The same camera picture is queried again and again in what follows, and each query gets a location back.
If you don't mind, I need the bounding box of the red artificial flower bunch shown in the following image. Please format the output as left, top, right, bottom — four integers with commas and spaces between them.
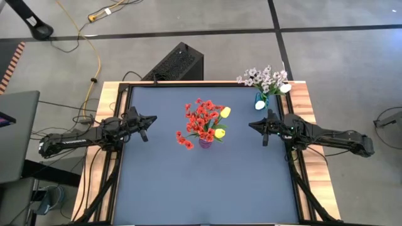
175, 98, 227, 151

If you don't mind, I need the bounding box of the black computer tower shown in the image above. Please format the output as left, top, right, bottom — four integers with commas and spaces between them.
141, 41, 205, 82

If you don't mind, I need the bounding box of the grey side table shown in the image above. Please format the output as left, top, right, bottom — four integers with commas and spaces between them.
0, 90, 41, 185

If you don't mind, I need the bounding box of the white artificial tulip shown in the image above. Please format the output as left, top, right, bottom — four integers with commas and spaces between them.
254, 94, 270, 111
268, 83, 293, 101

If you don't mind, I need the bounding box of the orange striped black mat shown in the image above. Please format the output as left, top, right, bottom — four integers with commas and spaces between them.
0, 41, 26, 95

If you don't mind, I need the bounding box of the pink ribbed glass vase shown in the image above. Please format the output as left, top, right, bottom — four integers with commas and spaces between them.
198, 137, 214, 149

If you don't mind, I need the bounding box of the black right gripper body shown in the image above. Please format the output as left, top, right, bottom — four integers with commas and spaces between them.
261, 109, 304, 148

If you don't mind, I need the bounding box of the white artificial flower bunch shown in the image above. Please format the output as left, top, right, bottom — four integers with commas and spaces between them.
236, 65, 289, 97

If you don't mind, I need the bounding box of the yellow cable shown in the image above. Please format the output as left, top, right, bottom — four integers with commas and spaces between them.
55, 0, 126, 111

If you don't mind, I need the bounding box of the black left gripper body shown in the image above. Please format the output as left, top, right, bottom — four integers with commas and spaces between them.
124, 105, 151, 143

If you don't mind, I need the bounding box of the black stand foot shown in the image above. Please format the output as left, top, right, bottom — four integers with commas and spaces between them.
4, 0, 55, 41

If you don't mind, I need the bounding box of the blue object on floor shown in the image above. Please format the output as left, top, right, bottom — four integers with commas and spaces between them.
33, 185, 65, 216

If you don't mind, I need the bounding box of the blue textured glass vase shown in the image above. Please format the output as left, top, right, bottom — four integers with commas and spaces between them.
253, 91, 269, 110

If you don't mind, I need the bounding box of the black stand with cable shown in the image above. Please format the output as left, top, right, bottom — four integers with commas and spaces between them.
372, 106, 402, 155

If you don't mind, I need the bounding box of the black aluminium table frame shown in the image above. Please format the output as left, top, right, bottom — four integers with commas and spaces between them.
94, 80, 317, 226

